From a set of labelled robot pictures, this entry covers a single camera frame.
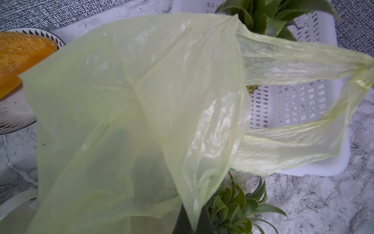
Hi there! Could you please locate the pineapple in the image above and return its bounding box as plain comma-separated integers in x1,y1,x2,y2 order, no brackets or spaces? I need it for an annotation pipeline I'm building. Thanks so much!
207,173,287,234
215,1,337,94

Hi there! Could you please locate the white plastic basket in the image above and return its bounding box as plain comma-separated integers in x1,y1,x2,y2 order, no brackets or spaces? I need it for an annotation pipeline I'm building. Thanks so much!
170,0,351,177

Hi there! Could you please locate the yellow-green plastic bag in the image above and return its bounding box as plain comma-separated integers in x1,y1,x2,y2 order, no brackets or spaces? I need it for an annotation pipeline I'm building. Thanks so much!
20,13,374,234

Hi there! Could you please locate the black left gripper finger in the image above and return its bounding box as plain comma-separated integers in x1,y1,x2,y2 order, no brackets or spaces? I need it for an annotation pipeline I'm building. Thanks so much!
172,205,216,234

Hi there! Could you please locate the white mug with red liquid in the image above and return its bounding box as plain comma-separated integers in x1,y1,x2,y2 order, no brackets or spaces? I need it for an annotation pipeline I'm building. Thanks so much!
1,189,40,234

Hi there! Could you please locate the patterned bowl with orange food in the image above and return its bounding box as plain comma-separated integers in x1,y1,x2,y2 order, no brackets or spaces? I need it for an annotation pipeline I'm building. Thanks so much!
1,27,65,135

